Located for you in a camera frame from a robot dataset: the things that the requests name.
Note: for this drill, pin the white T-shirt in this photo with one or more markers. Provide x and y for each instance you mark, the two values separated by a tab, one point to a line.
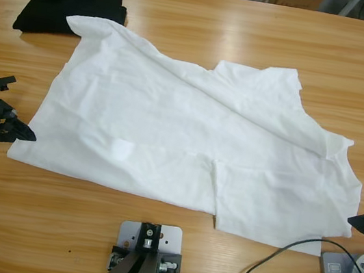
170	124

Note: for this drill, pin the black folded garment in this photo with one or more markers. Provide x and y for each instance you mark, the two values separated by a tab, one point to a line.
68	4

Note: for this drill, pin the white mount plate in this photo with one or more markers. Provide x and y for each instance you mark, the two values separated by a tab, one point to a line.
128	232

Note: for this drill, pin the black post with brackets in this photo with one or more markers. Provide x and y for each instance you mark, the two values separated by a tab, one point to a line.
133	270

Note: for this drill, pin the grey metal frame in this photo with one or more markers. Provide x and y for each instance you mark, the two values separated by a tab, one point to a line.
348	5

